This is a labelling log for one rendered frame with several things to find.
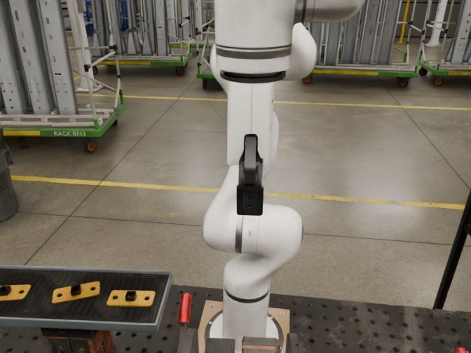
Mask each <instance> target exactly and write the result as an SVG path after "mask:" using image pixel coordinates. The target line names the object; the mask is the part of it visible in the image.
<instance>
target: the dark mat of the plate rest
mask: <svg viewBox="0 0 471 353"><path fill-rule="evenodd" d="M169 276H170V275H156V274H138V273H117V272H81V271H61V270H25V269H5V268H0V286H8V285H26V284H29V285H31V289H30V290H29V292H28V294H27V295H26V297H25V299H23V300H5V301H0V317H19V318H36V319H68V320H85V321H117V322H134V323H150V324H155V323H156V318H157V316H158V311H159V309H160V306H161V302H162V299H163V294H164V292H165V288H166V285H167V282H168V278H169ZM91 282H100V294H99V295H98V296H94V297H90V298H83V299H79V300H73V301H69V302H65V303H58V304H52V299H53V292H54V290H56V289H60V288H65V287H68V286H75V285H79V284H87V283H91ZM114 290H123V291H155V296H154V300H153V304H152V306H151V307H116V306H107V301H108V299H109V296H110V294H111V292H112V291H114Z"/></svg>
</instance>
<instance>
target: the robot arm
mask: <svg viewBox="0 0 471 353"><path fill-rule="evenodd" d="M365 1H366V0H214V23H215V42H214V44H213V45H212V49H211V52H210V66H211V70H212V73H213V75H214V77H215V78H216V80H217V81H218V83H219V84H220V86H221V87H222V88H223V89H224V91H225V93H226V94H227V95H228V139H227V163H228V165H229V166H230V167H229V170H228V174H227V175H226V178H225V180H224V182H223V184H222V186H221V188H220V190H219V192H218V193H217V195H216V197H215V198H214V200H213V201H212V203H211V205H210V207H209V208H208V210H207V212H206V214H205V217H204V219H203V226H202V233H203V234H202V236H203V238H204V240H205V242H206V244H207V245H208V246H209V247H211V248H213V249H215V250H217V251H222V252H229V253H237V254H240V255H238V256H235V257H234V258H232V259H231V260H229V261H228V263H227V264H226V266H225V268H224V288H223V313H222V314H220V315H219V316H218V317H217V318H216V319H215V320H214V322H213V323H212V326H211V329H210V338H232V339H235V353H242V339H243V337H244V335H245V337H261V338H277V339H278V330H277V328H276V325H275V324H274V323H273V321H272V320H271V319H270V317H268V303H269V296H270V288H271V277H272V274H273V273H274V272H276V271H277V270H279V269H280V268H281V267H282V266H284V265H285V264H286V263H287V262H289V261H290V260H291V259H292V258H293V257H294V256H295V254H296V253H297V252H298V250H299V249H300V247H301V244H302V243H303V235H304V224H303V221H302V219H301V217H300V215H299V213H298V212H297V211H296V210H294V209H292V208H291V207H287V206H283V205H273V204H264V203H263V201H264V186H262V179H263V178H264V177H265V176H266V175H267V174H268V173H269V172H270V170H271V168H272V167H273V164H274V162H275V157H276V153H277V149H278V134H279V123H278V118H277V116H276V114H275V112H274V110H273V105H274V91H275V82H276V81H296V80H299V79H302V78H305V77H307V75H309V74H310V73H311V72H312V70H314V68H315V64H316V62H317V56H318V54H317V48H316V44H315V42H314V40H313V37H312V36H311V35H310V33H309V32H308V30H307V29H306V28H305V27H304V26H303V25H302V22H310V23H329V22H344V21H346V20H349V19H351V18H352V17H353V16H355V15H356V14H357V13H358V12H359V11H360V9H361V7H362V6H363V5H364V3H365Z"/></svg>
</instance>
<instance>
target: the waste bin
mask: <svg viewBox="0 0 471 353"><path fill-rule="evenodd" d="M12 164H13V159H12V156H11V152H10V149H9V147H8V146H7V143H6V139H5V138H4V129H3V127H2V125H1V124H0V222H2V221H5V220H6V219H8V218H10V217H11V216H12V215H14V213H16V211H17V210H18V202H17V199H16V196H15V191H14V187H13V182H12V179H11V173H10V171H9V168H8V165H12Z"/></svg>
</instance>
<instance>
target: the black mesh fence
mask: <svg viewBox="0 0 471 353"><path fill-rule="evenodd" d="M467 234H468V235H469V236H470V237H471V189H470V193H469V195H468V198H467V202H466V205H465V208H464V211H463V215H462V217H461V220H460V224H459V227H458V230H457V233H456V237H455V240H454V242H453V246H452V248H451V252H450V254H449V259H448V261H447V264H446V267H445V270H444V274H443V277H442V280H441V283H440V285H439V289H438V292H437V296H436V299H435V302H434V305H433V308H432V310H435V309H441V310H442V309H443V307H444V303H445V300H446V297H447V294H448V291H449V288H450V286H451V283H452V280H453V276H454V274H455V271H456V268H457V265H458V262H459V259H460V255H461V253H462V250H463V247H464V244H465V241H466V238H467Z"/></svg>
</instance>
